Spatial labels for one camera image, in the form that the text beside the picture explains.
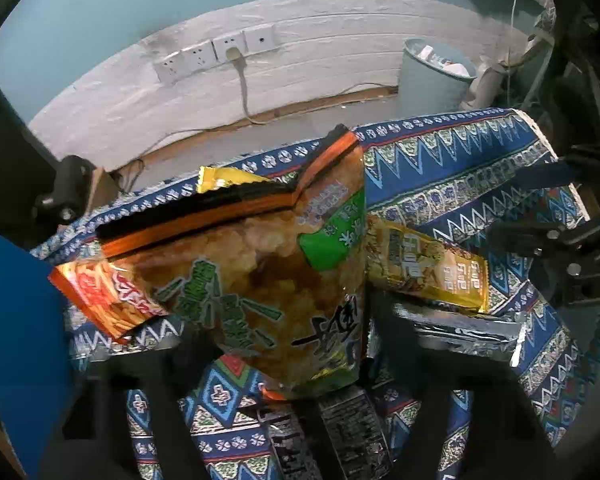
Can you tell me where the black metal stand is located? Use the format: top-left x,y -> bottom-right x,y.
525,0 -> 600,161

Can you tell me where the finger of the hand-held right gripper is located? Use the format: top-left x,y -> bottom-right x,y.
487,217 -> 588,281
514,152 -> 600,193

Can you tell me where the silver foil snack packet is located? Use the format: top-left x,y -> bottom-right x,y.
395,305 -> 528,366

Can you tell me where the orange and green snack bag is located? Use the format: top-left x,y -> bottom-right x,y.
97,125 -> 368,401

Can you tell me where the grey trash bin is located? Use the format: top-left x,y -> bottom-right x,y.
397,37 -> 478,113

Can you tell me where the white paper waste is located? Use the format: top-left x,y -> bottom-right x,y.
417,45 -> 473,78

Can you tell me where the blue patterned cloth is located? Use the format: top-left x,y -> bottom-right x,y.
30,107 -> 600,480

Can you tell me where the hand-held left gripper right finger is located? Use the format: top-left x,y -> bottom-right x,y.
365,302 -> 571,480

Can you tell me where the long yellow snack bar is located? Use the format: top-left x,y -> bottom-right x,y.
196,166 -> 261,196

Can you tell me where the blue cardboard box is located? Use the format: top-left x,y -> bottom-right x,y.
0,230 -> 75,480

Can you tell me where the white wall socket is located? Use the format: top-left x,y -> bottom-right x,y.
182,45 -> 217,73
243,25 -> 277,54
154,57 -> 188,86
213,35 -> 247,63

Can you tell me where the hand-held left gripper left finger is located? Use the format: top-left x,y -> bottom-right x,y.
40,340 -> 221,480

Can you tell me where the black snack packet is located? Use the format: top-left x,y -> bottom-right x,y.
260,390 -> 395,480

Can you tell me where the small cardboard box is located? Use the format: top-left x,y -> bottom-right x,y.
87,167 -> 120,206

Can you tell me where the white plug with cable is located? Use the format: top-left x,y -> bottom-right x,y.
227,47 -> 271,126

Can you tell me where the gold snack packet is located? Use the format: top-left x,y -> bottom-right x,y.
365,215 -> 491,316

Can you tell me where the red-orange snack bag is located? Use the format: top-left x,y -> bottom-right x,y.
48,255 -> 181,346

